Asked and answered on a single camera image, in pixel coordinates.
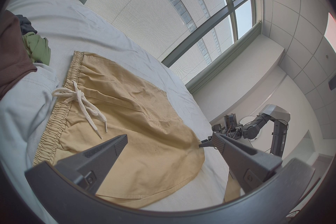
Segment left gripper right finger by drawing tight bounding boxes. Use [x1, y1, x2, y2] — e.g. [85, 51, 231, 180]
[211, 133, 283, 194]

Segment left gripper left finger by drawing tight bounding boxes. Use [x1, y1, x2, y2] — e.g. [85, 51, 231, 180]
[55, 134, 128, 194]

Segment tan shorts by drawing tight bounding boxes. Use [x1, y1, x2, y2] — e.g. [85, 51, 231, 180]
[33, 51, 242, 209]

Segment bed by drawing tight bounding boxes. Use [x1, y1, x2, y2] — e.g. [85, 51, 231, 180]
[0, 0, 242, 221]

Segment pale blue garment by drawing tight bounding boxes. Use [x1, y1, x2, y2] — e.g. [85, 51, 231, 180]
[0, 63, 61, 173]

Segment green garment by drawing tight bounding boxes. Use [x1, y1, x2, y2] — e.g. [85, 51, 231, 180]
[22, 33, 51, 66]

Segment brown garment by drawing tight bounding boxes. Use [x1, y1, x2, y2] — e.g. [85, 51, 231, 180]
[0, 10, 38, 100]

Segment window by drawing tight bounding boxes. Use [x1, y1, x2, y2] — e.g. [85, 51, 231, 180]
[84, 0, 258, 84]

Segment black garment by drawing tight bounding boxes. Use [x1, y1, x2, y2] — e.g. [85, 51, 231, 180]
[15, 14, 38, 36]

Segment ceiling light panel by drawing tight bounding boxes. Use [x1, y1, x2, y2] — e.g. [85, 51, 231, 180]
[324, 13, 336, 47]

